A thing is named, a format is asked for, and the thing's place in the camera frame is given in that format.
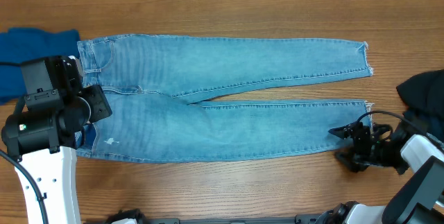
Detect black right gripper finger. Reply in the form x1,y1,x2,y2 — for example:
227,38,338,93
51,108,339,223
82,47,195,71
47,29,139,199
328,123,359,139
334,151,368,173

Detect light blue denim jeans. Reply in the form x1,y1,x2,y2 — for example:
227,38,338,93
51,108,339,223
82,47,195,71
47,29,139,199
78,34,373,163

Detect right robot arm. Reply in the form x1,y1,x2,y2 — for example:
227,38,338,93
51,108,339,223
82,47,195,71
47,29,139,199
317,119,443,224

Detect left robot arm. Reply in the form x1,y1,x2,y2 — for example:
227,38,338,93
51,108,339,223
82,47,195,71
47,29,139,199
1,56,112,223

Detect dark navy garment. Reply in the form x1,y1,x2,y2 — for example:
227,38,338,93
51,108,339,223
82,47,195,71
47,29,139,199
396,69,443,141

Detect dark blue t-shirt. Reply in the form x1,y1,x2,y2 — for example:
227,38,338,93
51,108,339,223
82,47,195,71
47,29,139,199
1,28,80,105

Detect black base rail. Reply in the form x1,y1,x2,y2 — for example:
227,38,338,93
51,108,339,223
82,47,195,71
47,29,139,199
85,209,332,224

